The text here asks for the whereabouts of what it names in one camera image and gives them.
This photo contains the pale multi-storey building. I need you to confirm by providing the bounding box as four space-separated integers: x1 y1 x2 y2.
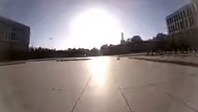
163 0 198 53

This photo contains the row of trees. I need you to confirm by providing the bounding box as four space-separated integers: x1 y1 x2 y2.
25 30 198 63

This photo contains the grey paved plaza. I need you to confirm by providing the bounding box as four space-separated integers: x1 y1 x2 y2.
0 48 198 112

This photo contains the dark building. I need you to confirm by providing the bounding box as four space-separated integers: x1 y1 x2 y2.
0 6 33 63

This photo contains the raised grass bed with kerb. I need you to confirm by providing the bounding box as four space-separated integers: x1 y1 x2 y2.
128 50 198 75

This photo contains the distant tower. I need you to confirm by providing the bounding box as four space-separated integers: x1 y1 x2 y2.
119 31 126 44

